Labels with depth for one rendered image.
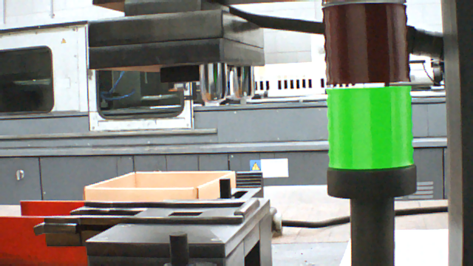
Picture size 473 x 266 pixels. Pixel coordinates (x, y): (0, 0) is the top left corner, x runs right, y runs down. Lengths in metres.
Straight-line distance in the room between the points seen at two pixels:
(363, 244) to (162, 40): 0.25
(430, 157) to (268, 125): 1.12
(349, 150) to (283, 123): 4.81
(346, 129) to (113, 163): 5.22
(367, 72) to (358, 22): 0.02
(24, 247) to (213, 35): 0.40
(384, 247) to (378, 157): 0.04
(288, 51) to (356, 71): 6.75
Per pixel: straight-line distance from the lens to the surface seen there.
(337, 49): 0.32
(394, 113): 0.31
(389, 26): 0.31
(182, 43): 0.52
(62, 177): 5.72
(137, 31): 0.53
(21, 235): 0.83
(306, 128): 5.10
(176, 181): 3.45
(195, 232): 0.54
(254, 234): 0.61
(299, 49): 7.04
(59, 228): 0.61
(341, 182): 0.32
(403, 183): 0.32
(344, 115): 0.31
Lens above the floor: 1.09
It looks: 3 degrees down
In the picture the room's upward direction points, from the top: 3 degrees counter-clockwise
